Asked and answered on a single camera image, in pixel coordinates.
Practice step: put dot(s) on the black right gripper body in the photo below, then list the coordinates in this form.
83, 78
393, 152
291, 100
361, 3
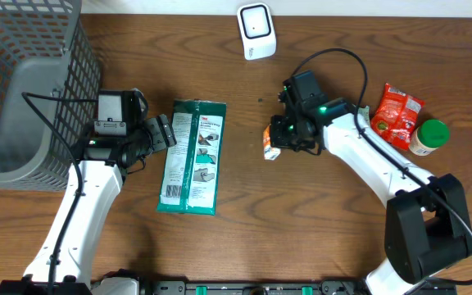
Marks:
290, 132

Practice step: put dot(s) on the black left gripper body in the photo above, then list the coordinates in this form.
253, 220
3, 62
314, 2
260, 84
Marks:
161, 135

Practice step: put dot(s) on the orange tissue pack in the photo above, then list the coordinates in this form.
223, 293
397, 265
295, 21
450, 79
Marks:
270, 152

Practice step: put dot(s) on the green glove package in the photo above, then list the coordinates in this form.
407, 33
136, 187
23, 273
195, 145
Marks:
190, 178

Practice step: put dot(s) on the teal tissue pack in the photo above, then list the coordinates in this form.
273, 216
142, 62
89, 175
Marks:
365, 113

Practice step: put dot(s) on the orange snack bag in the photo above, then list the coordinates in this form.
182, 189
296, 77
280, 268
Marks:
396, 117

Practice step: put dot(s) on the green lid spice jar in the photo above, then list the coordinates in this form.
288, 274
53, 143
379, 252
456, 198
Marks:
431, 135

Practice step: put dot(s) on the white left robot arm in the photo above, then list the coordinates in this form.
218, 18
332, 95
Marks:
63, 265

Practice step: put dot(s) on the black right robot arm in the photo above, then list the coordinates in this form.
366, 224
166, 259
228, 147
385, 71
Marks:
427, 224

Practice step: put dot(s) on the white barcode scanner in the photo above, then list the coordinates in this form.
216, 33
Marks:
257, 31

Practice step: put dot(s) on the grey plastic mesh basket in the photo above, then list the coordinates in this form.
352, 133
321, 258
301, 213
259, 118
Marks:
49, 80

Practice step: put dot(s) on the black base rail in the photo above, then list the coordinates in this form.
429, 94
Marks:
240, 288

